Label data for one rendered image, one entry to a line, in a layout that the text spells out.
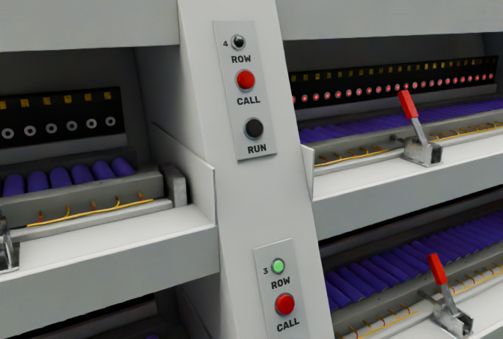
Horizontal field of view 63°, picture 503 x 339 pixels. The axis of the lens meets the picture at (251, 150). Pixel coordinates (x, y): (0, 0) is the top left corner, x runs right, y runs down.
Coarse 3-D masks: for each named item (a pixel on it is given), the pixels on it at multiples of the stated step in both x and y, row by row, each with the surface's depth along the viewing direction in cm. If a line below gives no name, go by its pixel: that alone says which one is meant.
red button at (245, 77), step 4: (244, 72) 35; (248, 72) 36; (240, 76) 35; (244, 76) 35; (248, 76) 36; (252, 76) 36; (240, 80) 35; (244, 80) 35; (248, 80) 35; (252, 80) 36; (240, 84) 35; (244, 84) 35; (248, 84) 35; (252, 84) 36; (244, 88) 36; (248, 88) 36
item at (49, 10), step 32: (0, 0) 29; (32, 0) 29; (64, 0) 30; (96, 0) 31; (128, 0) 32; (160, 0) 34; (0, 32) 29; (32, 32) 30; (64, 32) 31; (96, 32) 32; (128, 32) 33; (160, 32) 34
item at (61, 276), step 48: (48, 144) 44; (96, 144) 46; (192, 192) 38; (48, 240) 32; (96, 240) 32; (144, 240) 32; (192, 240) 33; (0, 288) 27; (48, 288) 29; (96, 288) 30; (144, 288) 32; (0, 336) 28
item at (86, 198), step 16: (128, 176) 38; (144, 176) 38; (160, 176) 38; (32, 192) 35; (48, 192) 35; (64, 192) 35; (80, 192) 35; (96, 192) 36; (112, 192) 37; (128, 192) 37; (144, 192) 38; (160, 192) 39; (0, 208) 33; (16, 208) 33; (32, 208) 34; (48, 208) 34; (64, 208) 35; (80, 208) 36; (96, 208) 36; (112, 208) 35; (16, 224) 34; (32, 224) 33
